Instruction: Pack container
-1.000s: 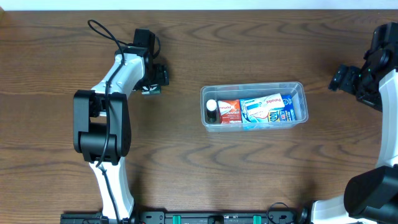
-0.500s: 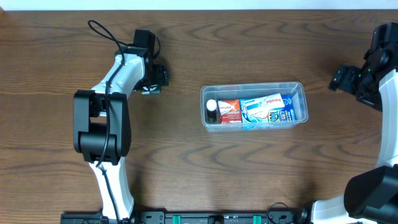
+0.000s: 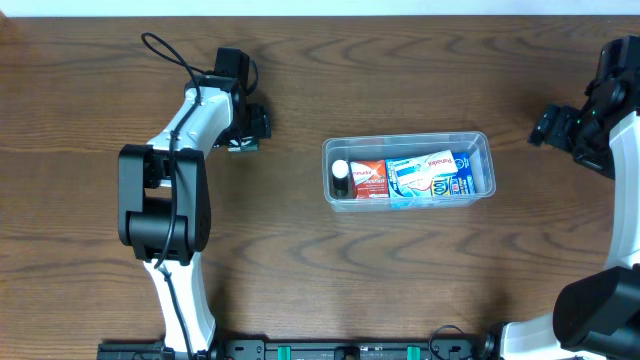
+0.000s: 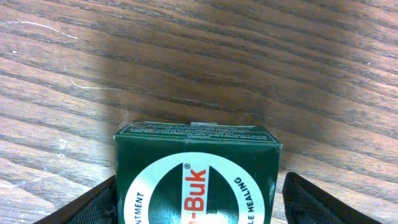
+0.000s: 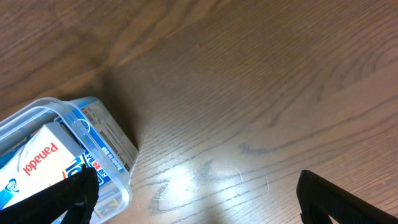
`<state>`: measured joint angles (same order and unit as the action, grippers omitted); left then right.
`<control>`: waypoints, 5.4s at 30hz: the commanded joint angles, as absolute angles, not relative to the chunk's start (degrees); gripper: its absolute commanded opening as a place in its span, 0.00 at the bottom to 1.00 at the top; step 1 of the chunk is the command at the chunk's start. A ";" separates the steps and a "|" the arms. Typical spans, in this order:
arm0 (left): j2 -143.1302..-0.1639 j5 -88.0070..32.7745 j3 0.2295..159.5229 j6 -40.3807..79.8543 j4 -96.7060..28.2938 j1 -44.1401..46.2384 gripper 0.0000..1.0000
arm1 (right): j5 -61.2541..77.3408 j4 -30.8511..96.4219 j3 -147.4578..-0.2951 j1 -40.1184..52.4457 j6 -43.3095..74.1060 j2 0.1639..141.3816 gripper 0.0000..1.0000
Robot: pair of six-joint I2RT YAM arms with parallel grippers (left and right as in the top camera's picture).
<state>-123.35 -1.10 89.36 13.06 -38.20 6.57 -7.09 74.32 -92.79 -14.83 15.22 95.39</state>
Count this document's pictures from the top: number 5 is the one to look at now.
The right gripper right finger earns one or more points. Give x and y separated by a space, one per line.
322 202

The white Panadol box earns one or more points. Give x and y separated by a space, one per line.
38 164

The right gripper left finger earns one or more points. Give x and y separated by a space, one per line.
74 198

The clear plastic container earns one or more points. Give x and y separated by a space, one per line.
106 147

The blue Kool Fever box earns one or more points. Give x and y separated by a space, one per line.
50 140

